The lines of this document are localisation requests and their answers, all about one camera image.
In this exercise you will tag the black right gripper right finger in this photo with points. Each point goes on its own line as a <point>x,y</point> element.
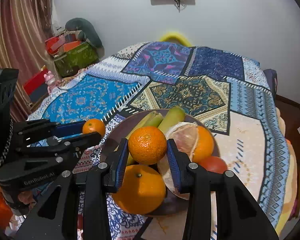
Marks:
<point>239,216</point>

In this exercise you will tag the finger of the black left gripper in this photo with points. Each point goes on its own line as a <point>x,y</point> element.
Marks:
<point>59,156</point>
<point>44,128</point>

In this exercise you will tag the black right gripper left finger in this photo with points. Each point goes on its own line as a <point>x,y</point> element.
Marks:
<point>56,215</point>

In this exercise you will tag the small mandarin orange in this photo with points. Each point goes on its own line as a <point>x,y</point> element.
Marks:
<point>94,125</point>
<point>147,145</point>

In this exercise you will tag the large orange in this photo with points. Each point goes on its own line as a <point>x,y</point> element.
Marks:
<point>142,190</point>

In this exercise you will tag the red tomato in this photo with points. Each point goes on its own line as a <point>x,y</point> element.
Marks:
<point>214,164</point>

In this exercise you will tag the pink toy figure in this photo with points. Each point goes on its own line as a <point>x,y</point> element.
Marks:
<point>50,81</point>

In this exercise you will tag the red gift box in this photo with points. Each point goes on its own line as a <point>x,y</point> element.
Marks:
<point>36,87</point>

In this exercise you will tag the green storage box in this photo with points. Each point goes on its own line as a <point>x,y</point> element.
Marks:
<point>70,62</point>

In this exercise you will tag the dark brown round plate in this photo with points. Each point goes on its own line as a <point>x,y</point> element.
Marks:
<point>185,135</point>

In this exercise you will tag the small orange on plate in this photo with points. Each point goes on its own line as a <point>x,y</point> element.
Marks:
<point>205,145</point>

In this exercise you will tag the green sugarcane piece left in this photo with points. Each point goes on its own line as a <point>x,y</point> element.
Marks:
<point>151,119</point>

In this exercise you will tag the green sugarcane piece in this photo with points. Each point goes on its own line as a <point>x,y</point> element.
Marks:
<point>173,117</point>
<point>151,119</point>

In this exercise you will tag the green sugarcane piece right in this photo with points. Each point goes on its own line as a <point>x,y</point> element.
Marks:
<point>173,117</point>

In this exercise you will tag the grey neck pillow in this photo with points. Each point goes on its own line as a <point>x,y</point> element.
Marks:
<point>81,24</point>

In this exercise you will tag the striped brown curtain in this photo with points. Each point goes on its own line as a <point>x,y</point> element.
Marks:
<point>25,25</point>

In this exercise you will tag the blue patchwork bed cover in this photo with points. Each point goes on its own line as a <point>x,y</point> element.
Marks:
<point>227,93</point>

